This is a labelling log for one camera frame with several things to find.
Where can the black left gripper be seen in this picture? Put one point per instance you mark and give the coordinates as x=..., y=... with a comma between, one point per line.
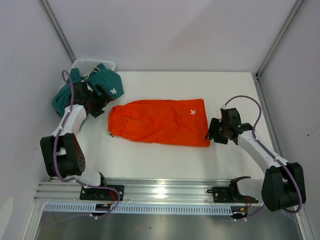
x=103, y=99

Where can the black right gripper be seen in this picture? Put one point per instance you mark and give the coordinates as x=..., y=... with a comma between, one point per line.
x=212, y=133

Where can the orange shorts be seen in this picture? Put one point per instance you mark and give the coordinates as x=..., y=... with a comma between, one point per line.
x=161, y=121

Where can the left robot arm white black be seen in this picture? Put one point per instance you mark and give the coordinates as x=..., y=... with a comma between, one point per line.
x=61, y=151

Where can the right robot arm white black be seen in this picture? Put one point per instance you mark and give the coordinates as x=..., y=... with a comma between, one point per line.
x=283, y=185

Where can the teal green shorts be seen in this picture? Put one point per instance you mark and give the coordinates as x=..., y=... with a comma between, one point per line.
x=109, y=80

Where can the white plastic laundry basket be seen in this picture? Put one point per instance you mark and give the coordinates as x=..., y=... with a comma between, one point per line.
x=86, y=65

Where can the right side table rail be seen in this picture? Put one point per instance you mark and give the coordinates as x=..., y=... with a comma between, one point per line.
x=267, y=117

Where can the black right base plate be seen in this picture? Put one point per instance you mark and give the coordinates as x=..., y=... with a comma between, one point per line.
x=230, y=193

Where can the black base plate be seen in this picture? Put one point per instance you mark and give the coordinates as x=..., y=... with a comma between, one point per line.
x=230, y=193
x=94, y=194

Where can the aluminium mounting rail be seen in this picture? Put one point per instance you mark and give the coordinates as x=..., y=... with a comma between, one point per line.
x=137, y=191

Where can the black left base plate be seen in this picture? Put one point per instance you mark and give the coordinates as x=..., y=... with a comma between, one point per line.
x=94, y=194

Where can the left corner aluminium post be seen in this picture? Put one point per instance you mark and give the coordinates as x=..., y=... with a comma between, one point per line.
x=53, y=20

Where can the corner aluminium post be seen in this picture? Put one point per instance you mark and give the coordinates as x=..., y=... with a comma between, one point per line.
x=288, y=23
x=53, y=20

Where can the slotted grey cable duct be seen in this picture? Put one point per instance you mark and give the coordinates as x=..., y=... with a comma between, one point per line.
x=134, y=208

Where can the right corner aluminium post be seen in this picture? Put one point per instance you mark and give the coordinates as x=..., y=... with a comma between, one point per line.
x=288, y=23

